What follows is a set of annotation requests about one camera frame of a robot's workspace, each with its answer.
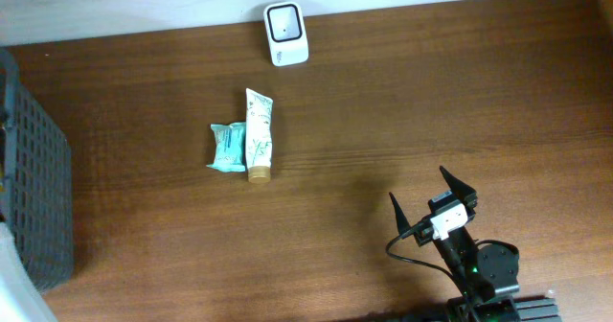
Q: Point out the black aluminium arm base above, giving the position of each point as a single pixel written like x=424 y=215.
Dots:
x=534 y=309

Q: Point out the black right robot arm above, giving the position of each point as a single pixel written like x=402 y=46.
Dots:
x=484 y=272

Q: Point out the white barcode scanner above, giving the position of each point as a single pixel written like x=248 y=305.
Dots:
x=286 y=34

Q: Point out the grey plastic mesh basket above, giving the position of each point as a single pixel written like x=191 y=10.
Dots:
x=36 y=183

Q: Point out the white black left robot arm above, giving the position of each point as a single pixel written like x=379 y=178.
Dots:
x=20 y=301

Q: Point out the white floral cream tube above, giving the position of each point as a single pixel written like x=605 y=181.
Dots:
x=258 y=138

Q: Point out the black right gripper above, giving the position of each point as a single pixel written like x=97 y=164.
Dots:
x=423 y=234

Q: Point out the teal wet wipes pack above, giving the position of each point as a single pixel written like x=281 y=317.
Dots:
x=229 y=154

